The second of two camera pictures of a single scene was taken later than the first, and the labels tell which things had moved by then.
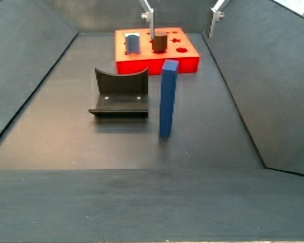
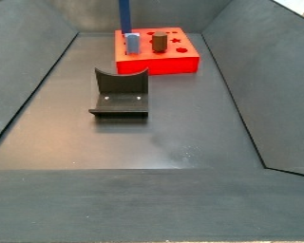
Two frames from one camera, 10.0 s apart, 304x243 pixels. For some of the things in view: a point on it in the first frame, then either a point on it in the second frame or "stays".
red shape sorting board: x=136 y=57 stays
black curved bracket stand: x=123 y=95 stays
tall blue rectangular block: x=167 y=98 -> x=124 y=16
